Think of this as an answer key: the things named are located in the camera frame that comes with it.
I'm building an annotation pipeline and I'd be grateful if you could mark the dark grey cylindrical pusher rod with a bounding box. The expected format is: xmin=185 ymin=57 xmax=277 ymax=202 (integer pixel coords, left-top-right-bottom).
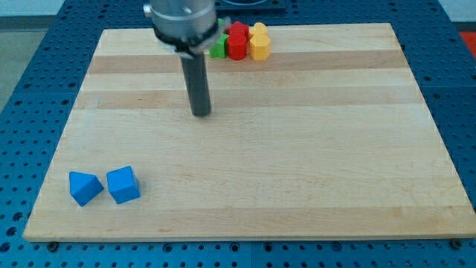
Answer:
xmin=181 ymin=54 xmax=211 ymax=117

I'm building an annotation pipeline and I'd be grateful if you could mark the red star block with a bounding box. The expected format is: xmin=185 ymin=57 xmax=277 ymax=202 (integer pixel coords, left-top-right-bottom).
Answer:
xmin=226 ymin=21 xmax=249 ymax=38

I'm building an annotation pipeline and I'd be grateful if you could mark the yellow hexagon block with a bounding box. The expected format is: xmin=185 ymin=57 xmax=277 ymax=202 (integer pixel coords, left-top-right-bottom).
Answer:
xmin=250 ymin=34 xmax=271 ymax=61

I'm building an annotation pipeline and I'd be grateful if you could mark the green block front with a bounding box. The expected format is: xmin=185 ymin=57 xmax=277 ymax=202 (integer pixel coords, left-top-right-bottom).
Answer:
xmin=209 ymin=33 xmax=229 ymax=59

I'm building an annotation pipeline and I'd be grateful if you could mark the red cylinder block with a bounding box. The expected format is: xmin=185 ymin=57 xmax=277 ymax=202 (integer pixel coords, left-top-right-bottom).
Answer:
xmin=227 ymin=34 xmax=247 ymax=60

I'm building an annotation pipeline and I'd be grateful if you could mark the yellow heart block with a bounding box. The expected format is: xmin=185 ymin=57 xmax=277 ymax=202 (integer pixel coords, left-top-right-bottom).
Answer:
xmin=248 ymin=22 xmax=268 ymax=39

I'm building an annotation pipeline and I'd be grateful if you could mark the blue cube block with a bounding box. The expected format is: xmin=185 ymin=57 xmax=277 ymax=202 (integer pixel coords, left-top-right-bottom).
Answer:
xmin=106 ymin=166 xmax=141 ymax=204

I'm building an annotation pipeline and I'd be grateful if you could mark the wooden board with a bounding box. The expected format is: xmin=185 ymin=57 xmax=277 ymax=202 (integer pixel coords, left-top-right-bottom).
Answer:
xmin=24 ymin=23 xmax=475 ymax=242

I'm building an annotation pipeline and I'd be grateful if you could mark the blue triangle block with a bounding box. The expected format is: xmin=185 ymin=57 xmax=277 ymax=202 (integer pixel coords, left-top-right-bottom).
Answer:
xmin=68 ymin=171 xmax=104 ymax=207

